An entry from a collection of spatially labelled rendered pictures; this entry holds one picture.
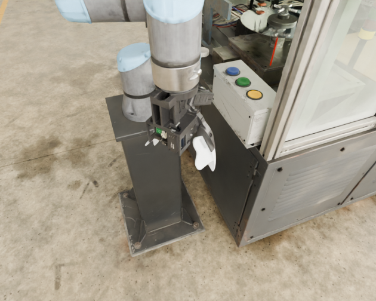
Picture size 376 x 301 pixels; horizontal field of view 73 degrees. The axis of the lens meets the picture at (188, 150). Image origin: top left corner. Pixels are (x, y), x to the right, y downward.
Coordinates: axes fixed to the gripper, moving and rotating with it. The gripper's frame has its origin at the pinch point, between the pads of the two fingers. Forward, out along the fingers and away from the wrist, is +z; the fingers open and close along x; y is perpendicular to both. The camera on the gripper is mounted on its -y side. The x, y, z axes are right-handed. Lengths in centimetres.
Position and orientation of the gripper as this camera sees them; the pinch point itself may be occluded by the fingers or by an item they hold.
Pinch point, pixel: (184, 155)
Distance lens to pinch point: 57.3
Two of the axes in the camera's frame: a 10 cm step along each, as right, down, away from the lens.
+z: 0.0, 6.9, 7.3
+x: 8.6, 3.7, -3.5
